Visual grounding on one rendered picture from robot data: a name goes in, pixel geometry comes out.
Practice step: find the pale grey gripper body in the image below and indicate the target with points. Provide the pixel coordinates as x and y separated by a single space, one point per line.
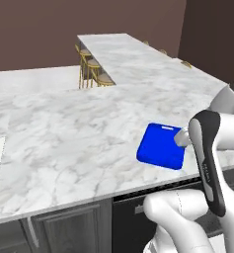
182 137

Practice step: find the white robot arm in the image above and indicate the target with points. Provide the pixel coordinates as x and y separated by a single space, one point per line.
181 210

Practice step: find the blue tray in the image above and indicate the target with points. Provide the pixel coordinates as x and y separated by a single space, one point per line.
158 148

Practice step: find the gold bar stool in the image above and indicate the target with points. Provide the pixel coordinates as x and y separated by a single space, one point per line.
163 51
93 63
85 52
145 42
105 78
186 64

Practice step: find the black dishwasher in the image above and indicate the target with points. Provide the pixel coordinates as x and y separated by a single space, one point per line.
128 230

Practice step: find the dark grey cupboard door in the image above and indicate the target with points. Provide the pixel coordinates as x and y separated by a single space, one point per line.
69 230
6 238

